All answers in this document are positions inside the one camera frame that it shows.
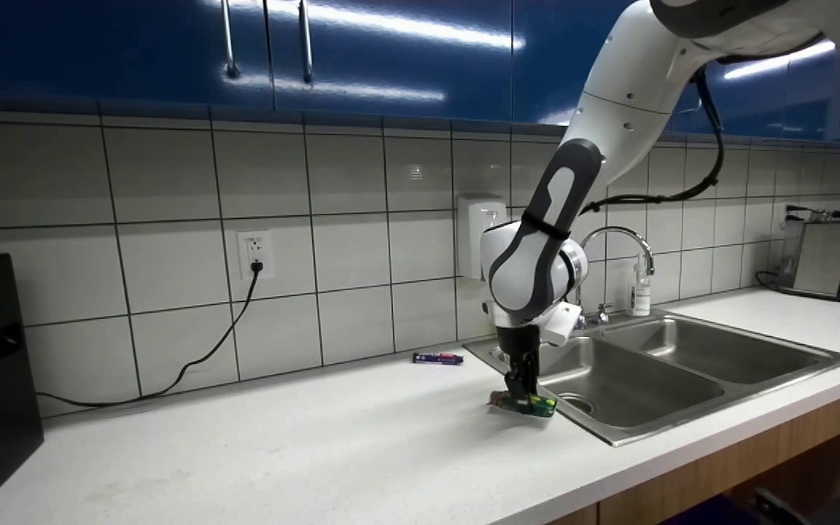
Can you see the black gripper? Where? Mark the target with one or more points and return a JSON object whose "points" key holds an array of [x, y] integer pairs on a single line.
{"points": [[524, 348]]}

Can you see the steel appliance on counter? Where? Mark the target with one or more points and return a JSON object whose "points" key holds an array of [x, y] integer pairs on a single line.
{"points": [[813, 252]]}

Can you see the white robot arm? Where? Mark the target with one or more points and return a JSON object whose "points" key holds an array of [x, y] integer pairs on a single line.
{"points": [[632, 93]]}

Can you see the green chocolate bar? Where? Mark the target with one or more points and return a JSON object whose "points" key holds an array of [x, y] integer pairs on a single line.
{"points": [[533, 405]]}

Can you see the white wall soap dispenser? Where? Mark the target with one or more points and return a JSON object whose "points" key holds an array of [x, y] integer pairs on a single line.
{"points": [[475, 221]]}

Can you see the blue upper cabinets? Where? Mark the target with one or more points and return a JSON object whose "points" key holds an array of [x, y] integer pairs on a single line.
{"points": [[475, 62]]}

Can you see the stainless steel double sink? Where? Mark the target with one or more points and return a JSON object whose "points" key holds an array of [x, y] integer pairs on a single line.
{"points": [[641, 377]]}

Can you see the wooden lower cabinets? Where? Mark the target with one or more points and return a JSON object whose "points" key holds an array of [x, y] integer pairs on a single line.
{"points": [[797, 460]]}

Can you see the chrome sink faucet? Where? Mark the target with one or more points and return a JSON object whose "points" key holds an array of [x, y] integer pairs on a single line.
{"points": [[625, 269]]}

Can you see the white wall outlet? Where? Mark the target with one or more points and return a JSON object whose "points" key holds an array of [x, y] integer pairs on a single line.
{"points": [[256, 255]]}

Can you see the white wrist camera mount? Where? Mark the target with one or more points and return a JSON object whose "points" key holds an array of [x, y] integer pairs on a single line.
{"points": [[562, 323]]}

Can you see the white pump soap bottle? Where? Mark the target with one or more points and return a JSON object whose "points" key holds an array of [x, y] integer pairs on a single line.
{"points": [[642, 295]]}

